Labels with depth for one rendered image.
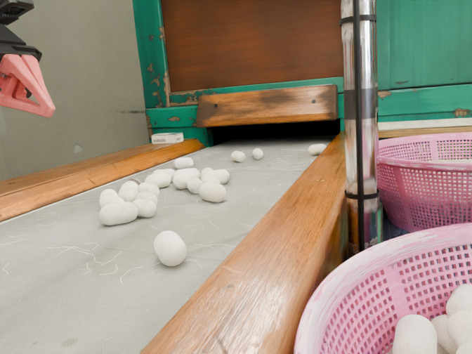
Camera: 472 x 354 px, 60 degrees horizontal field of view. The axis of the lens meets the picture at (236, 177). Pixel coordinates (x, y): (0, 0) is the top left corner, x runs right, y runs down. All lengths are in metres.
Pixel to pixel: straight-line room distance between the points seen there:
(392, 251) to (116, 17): 1.91
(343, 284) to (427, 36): 0.74
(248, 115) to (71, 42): 1.44
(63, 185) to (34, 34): 1.76
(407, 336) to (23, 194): 0.46
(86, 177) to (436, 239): 0.49
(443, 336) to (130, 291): 0.18
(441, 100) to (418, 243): 0.65
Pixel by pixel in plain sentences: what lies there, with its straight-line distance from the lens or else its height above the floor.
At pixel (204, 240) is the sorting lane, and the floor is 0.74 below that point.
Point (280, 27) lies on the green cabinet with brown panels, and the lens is 0.93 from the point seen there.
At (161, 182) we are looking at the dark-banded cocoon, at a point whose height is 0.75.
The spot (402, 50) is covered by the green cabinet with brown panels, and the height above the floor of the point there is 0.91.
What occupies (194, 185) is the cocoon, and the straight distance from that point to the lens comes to 0.50.
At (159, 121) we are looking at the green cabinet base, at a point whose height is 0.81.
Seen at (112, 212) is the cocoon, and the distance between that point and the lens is 0.41.
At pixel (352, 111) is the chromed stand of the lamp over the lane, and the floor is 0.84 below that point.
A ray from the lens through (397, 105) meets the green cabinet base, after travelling 0.88.
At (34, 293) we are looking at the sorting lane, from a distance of 0.30.
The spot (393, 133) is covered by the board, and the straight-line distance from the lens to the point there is 0.73.
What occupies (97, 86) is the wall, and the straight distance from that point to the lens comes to 2.10.
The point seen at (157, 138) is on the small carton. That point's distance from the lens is 0.91.
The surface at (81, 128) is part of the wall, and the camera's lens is 2.18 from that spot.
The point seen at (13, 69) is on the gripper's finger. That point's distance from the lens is 0.57.
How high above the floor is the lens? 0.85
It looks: 11 degrees down
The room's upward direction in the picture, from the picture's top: 5 degrees counter-clockwise
